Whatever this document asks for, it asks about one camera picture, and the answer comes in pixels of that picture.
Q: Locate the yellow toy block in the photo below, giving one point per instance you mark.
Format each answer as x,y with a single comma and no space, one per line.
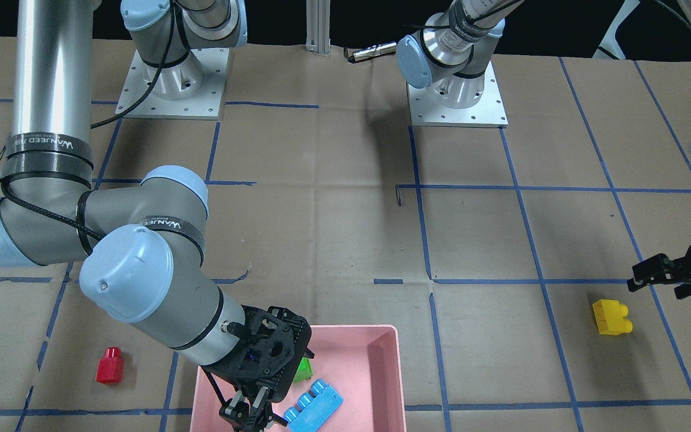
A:
611,317

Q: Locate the pink plastic box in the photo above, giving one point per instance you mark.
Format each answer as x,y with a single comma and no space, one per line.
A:
362,363

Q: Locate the blue toy block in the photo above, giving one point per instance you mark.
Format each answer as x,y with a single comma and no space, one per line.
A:
314,407

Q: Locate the aluminium frame post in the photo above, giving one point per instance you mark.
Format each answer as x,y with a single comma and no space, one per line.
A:
317,17

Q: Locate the green toy block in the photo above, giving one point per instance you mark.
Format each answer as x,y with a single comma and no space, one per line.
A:
304,371

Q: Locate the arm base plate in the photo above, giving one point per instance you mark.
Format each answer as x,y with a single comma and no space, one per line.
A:
192,90
458,102

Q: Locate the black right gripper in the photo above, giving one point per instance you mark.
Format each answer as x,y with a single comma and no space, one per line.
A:
233,380

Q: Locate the red toy block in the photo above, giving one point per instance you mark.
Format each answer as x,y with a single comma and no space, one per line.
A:
110,369

